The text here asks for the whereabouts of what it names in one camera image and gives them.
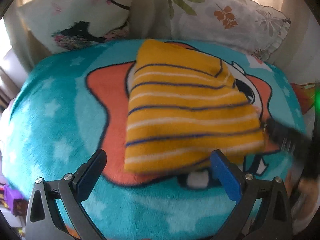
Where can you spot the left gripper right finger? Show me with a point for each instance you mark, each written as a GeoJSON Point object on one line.
{"type": "Point", "coordinates": [273, 219]}

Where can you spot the white eyelash face pillow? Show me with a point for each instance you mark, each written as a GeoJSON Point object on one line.
{"type": "Point", "coordinates": [64, 25]}

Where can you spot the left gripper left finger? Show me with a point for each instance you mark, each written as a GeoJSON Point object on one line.
{"type": "Point", "coordinates": [44, 220]}

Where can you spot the turquoise star fleece blanket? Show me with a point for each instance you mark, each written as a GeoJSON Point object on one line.
{"type": "Point", "coordinates": [76, 102]}

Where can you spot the yellow striped knit sweater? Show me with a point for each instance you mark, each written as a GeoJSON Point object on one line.
{"type": "Point", "coordinates": [184, 104]}

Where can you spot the floral leaf print pillow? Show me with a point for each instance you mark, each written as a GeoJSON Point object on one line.
{"type": "Point", "coordinates": [243, 25]}

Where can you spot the purple box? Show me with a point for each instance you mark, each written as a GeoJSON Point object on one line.
{"type": "Point", "coordinates": [15, 200]}

